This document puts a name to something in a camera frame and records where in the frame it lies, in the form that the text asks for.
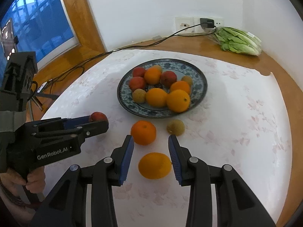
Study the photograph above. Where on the brownish green pear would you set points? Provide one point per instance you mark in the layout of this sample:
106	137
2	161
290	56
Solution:
139	96

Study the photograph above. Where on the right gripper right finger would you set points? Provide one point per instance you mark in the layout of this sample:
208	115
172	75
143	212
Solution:
236	203

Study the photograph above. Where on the small red apple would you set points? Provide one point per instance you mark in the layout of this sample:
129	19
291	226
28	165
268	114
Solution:
167	78

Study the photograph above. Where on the small brownish green fruit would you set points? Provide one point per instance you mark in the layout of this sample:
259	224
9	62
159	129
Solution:
175	127

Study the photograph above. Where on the white wall socket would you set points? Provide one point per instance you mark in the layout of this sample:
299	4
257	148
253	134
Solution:
191	25

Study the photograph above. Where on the black power adapter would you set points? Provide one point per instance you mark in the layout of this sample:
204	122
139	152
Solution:
207	23

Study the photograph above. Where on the person's left hand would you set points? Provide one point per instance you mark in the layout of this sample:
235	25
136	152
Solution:
35	182

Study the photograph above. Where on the window with wooden frame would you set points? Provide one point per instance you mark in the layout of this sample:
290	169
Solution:
62	33

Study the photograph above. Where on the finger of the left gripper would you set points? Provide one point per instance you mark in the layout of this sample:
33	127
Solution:
70	137
60	123

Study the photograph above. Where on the large orange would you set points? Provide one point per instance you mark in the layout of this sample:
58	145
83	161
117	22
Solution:
154	166
152	76

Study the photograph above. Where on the bagged green lettuce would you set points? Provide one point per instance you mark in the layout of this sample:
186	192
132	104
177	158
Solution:
237	41

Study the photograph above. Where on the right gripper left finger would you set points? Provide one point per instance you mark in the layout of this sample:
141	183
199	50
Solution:
65	205

